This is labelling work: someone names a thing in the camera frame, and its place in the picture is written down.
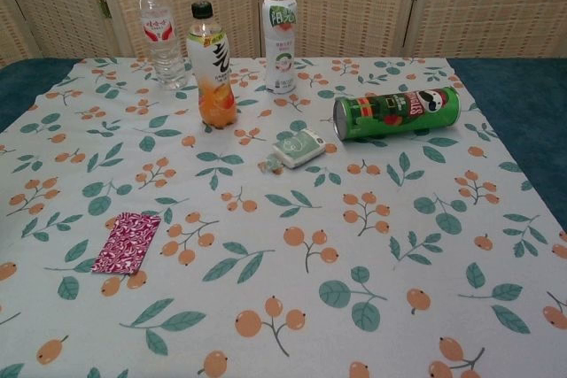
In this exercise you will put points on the green Pringles can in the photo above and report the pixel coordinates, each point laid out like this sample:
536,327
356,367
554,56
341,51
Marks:
398,114

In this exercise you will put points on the clear water bottle white cap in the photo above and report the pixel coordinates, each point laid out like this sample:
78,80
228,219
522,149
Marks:
166,55

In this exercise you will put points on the teal blue table cover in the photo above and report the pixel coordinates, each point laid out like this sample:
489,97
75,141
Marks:
509,86

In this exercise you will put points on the small green white box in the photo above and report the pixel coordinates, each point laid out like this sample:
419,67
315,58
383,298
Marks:
297,148

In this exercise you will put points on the small wrapped candy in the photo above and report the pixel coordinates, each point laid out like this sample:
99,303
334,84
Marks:
271,165

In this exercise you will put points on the white drink bottle yellow cap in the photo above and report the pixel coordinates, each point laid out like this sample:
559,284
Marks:
281,59

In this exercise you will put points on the woven bamboo folding screen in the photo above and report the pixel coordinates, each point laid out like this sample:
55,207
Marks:
354,6

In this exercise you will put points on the orange juice bottle black cap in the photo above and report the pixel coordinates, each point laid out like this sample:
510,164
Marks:
212,86

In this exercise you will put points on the floral leaf fruit tablecloth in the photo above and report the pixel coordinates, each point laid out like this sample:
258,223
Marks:
310,218

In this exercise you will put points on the red white patterned pouch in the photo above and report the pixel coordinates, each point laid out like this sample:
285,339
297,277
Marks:
126,243

